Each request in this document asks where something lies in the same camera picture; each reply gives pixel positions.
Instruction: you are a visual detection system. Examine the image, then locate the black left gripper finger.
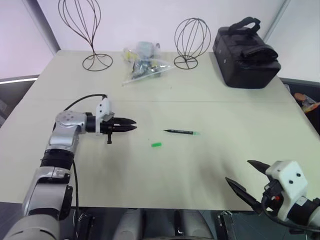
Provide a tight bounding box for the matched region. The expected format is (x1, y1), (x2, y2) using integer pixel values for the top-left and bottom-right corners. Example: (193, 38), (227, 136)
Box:
(115, 125), (138, 133)
(115, 117), (137, 126)

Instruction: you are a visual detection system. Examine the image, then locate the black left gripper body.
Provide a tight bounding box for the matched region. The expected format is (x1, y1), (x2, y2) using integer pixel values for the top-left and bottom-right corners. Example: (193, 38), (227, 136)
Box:
(99, 117), (120, 145)

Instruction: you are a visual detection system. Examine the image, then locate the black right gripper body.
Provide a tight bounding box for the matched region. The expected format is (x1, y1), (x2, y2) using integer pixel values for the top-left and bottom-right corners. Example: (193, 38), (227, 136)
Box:
(260, 178), (285, 214)

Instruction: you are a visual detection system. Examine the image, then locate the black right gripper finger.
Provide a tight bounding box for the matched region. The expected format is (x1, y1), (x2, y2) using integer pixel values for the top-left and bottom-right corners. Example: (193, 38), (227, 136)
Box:
(246, 159), (271, 176)
(224, 176), (264, 215)

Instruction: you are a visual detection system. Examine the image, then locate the black pen with green end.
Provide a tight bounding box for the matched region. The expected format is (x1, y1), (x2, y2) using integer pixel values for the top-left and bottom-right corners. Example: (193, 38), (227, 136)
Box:
(163, 128), (201, 137)

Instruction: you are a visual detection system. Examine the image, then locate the clear bag of dark parts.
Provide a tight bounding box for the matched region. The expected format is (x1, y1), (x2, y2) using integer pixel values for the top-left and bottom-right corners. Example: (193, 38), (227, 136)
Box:
(121, 58), (176, 88)

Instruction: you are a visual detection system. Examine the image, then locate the clear bag with yellow item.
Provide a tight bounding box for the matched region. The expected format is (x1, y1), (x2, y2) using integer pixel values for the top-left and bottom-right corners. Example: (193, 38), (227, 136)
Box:
(121, 47), (139, 63)

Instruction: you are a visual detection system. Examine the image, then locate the dark bin beside table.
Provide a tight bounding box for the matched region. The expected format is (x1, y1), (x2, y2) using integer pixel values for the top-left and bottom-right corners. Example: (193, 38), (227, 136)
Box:
(279, 77), (320, 138)

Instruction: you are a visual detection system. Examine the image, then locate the clear bag with grey item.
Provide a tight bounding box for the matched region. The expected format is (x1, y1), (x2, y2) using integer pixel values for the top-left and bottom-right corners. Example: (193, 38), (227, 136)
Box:
(135, 40), (161, 61)

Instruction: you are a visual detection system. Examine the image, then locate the orange packet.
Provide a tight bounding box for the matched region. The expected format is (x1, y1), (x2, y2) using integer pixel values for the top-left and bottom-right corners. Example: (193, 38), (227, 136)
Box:
(293, 92), (320, 114)

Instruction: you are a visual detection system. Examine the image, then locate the grey rounded shape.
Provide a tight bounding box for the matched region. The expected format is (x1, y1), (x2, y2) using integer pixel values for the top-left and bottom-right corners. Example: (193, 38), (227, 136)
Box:
(116, 208), (144, 240)

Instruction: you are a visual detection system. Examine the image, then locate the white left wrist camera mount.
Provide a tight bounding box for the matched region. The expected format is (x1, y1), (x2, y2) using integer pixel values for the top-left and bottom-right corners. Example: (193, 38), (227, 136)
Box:
(95, 97), (115, 136)

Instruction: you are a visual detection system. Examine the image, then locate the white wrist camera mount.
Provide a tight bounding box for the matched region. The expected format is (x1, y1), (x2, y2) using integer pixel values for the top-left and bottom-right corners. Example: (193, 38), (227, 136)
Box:
(265, 160), (309, 222)
(95, 97), (115, 136)

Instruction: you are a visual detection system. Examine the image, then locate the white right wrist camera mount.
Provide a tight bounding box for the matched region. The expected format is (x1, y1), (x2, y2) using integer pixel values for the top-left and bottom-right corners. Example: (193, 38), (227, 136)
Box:
(265, 160), (309, 222)

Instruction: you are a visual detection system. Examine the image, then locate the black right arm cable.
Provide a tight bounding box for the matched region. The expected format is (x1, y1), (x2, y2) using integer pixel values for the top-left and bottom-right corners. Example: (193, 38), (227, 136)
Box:
(260, 194), (320, 235)

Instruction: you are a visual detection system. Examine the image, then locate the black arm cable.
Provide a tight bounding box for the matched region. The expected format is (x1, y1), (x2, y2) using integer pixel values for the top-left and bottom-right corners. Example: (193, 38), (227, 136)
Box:
(260, 194), (320, 235)
(63, 93), (108, 226)

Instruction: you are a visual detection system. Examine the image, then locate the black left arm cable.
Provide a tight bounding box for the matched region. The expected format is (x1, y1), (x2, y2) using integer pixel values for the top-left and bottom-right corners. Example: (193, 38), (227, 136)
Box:
(63, 93), (108, 226)

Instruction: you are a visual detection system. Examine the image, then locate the tall wire head stand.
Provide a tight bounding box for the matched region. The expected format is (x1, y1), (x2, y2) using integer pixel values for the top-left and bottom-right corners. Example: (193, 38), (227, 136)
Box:
(57, 0), (114, 72)

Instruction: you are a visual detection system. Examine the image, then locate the short wire head stand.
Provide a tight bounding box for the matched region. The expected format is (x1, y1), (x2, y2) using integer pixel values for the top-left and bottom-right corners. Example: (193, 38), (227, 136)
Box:
(173, 17), (212, 71)

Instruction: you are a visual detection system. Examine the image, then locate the black carry bag with handle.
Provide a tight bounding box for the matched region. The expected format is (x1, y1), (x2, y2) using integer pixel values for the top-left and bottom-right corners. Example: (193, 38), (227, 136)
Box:
(212, 16), (282, 89)

